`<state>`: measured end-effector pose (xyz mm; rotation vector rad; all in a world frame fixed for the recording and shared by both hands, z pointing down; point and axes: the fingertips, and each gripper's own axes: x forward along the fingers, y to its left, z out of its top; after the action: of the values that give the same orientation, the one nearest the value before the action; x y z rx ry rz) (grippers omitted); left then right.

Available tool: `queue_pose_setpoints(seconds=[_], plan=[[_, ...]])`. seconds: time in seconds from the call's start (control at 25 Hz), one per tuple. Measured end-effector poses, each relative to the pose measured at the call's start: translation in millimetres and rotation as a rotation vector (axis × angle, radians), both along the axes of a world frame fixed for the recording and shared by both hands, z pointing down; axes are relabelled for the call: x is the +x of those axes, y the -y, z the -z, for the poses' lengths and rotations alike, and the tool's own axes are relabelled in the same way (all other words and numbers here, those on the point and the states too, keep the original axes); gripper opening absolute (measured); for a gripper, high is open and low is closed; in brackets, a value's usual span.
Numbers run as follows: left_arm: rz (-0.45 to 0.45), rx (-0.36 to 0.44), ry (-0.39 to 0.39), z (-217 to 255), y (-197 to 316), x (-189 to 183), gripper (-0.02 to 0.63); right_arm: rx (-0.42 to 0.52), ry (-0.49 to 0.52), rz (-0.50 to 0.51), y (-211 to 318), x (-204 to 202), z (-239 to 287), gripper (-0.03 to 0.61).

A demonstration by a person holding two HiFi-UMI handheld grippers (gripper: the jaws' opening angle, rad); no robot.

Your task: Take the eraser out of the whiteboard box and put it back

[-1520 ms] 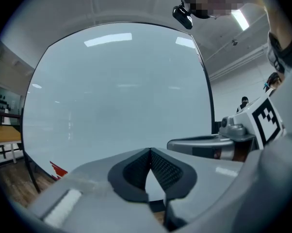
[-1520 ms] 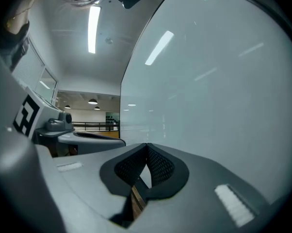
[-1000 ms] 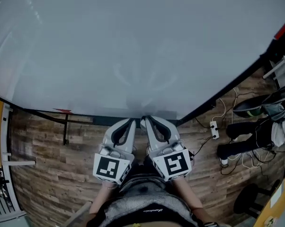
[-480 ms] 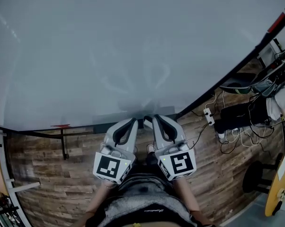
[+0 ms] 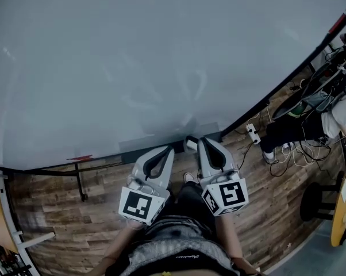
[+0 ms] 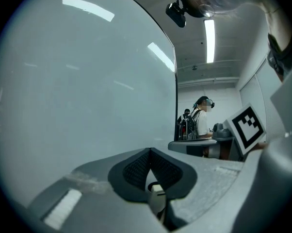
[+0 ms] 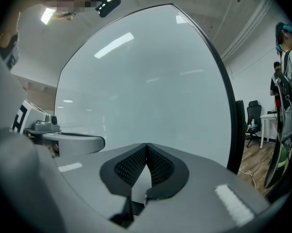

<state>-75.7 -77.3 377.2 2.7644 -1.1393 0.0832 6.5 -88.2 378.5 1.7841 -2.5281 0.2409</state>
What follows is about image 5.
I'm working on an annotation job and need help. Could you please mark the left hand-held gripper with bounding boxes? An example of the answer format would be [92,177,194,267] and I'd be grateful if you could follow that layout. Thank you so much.
[118,145,176,227]

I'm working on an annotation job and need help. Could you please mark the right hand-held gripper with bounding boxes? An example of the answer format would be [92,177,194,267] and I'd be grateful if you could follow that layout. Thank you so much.
[197,137,249,217]

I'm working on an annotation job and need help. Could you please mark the person's left forearm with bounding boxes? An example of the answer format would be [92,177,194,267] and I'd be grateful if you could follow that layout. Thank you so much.
[103,221,151,276]

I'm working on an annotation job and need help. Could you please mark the person's right forearm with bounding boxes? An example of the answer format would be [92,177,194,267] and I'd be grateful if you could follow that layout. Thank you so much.
[216,213,260,273]

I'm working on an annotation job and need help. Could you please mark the whiteboard with black stand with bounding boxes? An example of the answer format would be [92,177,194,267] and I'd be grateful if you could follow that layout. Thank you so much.
[0,0,346,203]

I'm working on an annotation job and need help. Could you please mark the person's black trousers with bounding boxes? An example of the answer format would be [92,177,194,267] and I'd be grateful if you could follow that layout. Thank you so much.
[174,181,220,235]

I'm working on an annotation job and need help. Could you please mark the person's grey knit top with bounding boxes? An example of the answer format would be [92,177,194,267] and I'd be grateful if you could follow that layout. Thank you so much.
[102,214,244,276]

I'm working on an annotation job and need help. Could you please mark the yellow table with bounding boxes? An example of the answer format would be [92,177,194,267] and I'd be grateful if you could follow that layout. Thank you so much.
[330,162,346,247]

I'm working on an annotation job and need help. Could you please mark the black metal railing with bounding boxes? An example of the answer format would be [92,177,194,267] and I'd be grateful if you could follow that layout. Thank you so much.
[0,237,33,276]

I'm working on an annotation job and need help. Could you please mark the black cable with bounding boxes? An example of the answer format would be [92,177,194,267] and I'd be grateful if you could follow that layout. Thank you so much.
[236,141,256,174]

